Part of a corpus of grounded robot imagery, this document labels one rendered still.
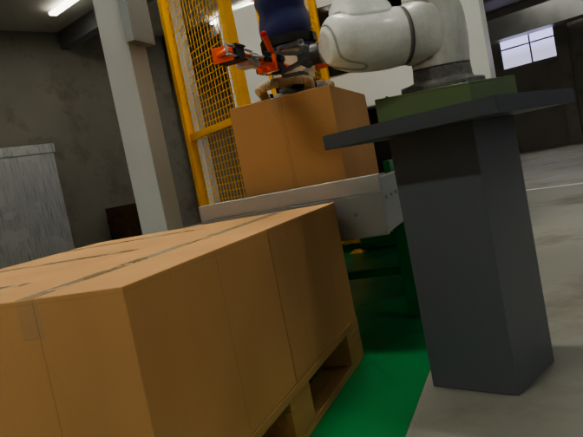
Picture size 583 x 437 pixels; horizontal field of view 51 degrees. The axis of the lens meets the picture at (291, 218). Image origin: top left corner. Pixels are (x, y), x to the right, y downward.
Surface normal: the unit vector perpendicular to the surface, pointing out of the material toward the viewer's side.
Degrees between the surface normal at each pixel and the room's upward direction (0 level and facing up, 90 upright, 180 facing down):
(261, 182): 90
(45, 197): 90
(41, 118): 90
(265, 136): 90
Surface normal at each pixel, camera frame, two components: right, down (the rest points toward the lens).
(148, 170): -0.34, 0.14
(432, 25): 0.18, 0.07
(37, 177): 0.72, -0.09
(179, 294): 0.92, -0.15
